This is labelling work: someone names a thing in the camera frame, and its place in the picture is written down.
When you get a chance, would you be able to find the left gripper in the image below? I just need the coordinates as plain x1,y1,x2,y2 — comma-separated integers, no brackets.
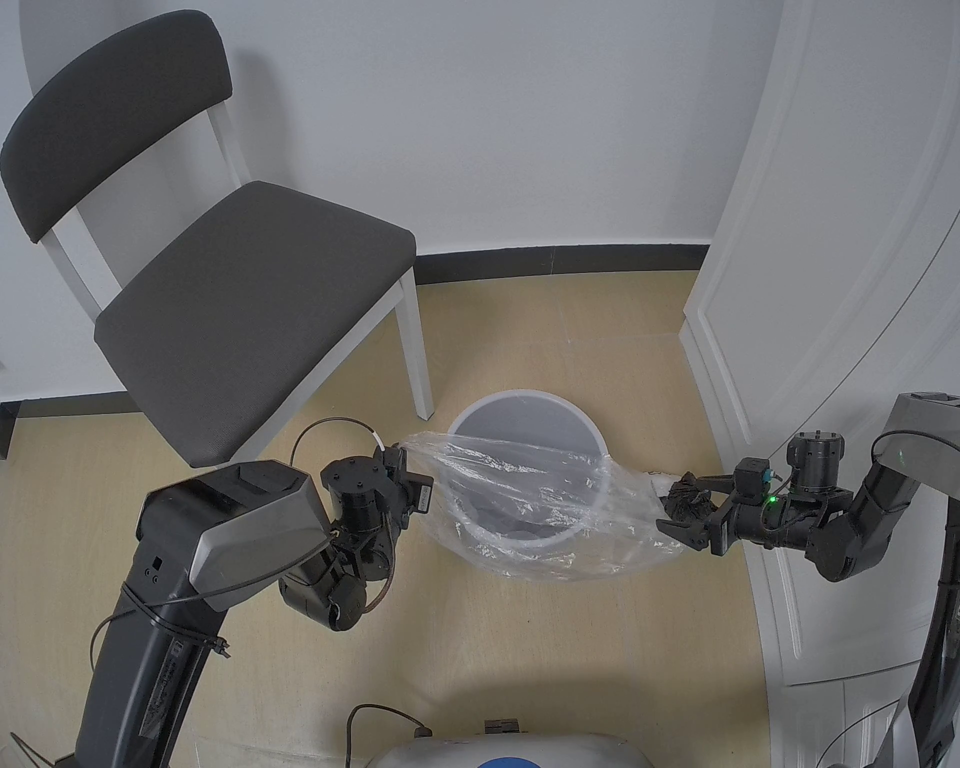
390,471,435,530

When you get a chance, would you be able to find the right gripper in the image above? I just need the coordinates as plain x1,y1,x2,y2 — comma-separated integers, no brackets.
655,471,816,558

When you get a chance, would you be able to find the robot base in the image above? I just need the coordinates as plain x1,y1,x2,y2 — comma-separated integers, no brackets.
367,718,648,768

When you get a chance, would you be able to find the white wardrobe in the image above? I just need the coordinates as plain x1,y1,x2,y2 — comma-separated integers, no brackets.
678,0,960,768

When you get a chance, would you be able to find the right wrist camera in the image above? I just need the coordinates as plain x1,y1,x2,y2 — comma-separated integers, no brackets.
733,456,780,502

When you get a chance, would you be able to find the white trash bin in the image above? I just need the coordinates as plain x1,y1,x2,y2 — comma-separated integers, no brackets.
446,386,610,561

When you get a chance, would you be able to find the clear plastic bag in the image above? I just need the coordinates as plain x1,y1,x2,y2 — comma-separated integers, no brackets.
397,431,688,583

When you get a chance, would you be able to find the black cable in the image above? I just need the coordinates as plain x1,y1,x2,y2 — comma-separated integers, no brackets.
291,417,388,471
346,703,434,768

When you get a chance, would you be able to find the grey and white chair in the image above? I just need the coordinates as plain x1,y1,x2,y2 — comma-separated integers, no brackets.
0,9,437,471

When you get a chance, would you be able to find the black plastic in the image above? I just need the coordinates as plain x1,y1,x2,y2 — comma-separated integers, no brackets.
661,480,714,523

